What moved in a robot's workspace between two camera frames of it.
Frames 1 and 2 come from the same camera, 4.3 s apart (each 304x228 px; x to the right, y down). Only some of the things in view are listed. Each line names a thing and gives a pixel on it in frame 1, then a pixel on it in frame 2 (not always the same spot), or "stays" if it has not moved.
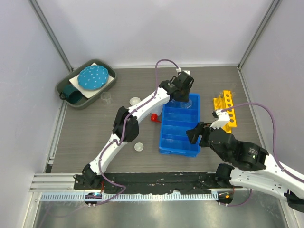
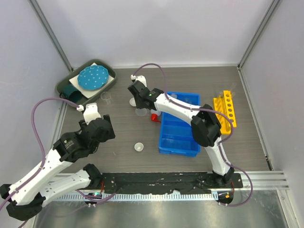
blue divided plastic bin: x=177 y=117 stays
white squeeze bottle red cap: x=156 y=110 stays
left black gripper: x=186 y=98 → x=111 y=135
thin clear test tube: x=233 y=92 stays
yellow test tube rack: x=223 y=102 stays
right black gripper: x=193 y=134 → x=137 y=104
